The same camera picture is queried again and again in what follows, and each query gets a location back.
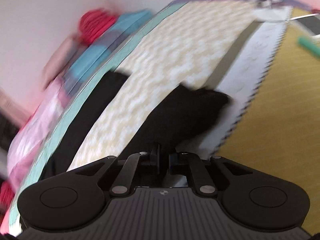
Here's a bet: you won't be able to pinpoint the patterned cream teal bedspread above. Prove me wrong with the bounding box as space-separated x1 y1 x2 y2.
7 0 320 237

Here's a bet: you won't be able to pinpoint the red folded cloth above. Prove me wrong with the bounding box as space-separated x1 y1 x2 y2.
78 8 119 46

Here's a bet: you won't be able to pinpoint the red clothes pile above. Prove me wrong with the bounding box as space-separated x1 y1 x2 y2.
0 181 15 211

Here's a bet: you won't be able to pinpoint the blue grey striped pillow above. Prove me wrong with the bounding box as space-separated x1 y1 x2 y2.
63 9 153 88

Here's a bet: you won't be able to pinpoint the black pants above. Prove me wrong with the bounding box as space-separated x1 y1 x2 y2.
40 71 231 180

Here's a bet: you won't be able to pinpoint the pink pillow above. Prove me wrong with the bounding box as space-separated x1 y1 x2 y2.
7 35 80 191

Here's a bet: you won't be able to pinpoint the green stick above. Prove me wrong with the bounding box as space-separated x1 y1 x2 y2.
297 36 320 58

